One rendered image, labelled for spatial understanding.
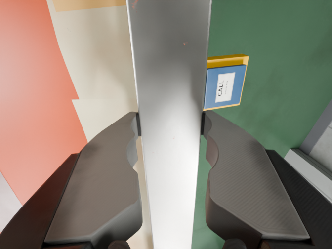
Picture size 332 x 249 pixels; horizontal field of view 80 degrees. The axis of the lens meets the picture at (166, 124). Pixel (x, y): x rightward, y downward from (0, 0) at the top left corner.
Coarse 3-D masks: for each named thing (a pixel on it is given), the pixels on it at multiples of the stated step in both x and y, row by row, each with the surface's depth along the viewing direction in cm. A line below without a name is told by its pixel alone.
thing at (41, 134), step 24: (0, 120) 16; (24, 120) 16; (48, 120) 16; (72, 120) 16; (0, 144) 17; (24, 144) 17; (48, 144) 17; (72, 144) 17; (0, 168) 18; (24, 168) 18; (48, 168) 19; (0, 192) 20; (24, 192) 20; (0, 216) 22
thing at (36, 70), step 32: (0, 0) 12; (32, 0) 12; (0, 32) 12; (32, 32) 12; (0, 64) 13; (32, 64) 13; (64, 64) 13; (0, 96) 15; (32, 96) 15; (64, 96) 15
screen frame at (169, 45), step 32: (128, 0) 9; (160, 0) 9; (192, 0) 9; (160, 32) 9; (192, 32) 9; (160, 64) 10; (192, 64) 10; (160, 96) 11; (192, 96) 11; (160, 128) 12; (192, 128) 12; (160, 160) 13; (192, 160) 13; (160, 192) 15; (192, 192) 15; (160, 224) 17; (192, 224) 17
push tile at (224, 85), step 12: (216, 72) 45; (228, 72) 46; (240, 72) 46; (216, 84) 46; (228, 84) 47; (240, 84) 48; (216, 96) 48; (228, 96) 49; (240, 96) 50; (204, 108) 49
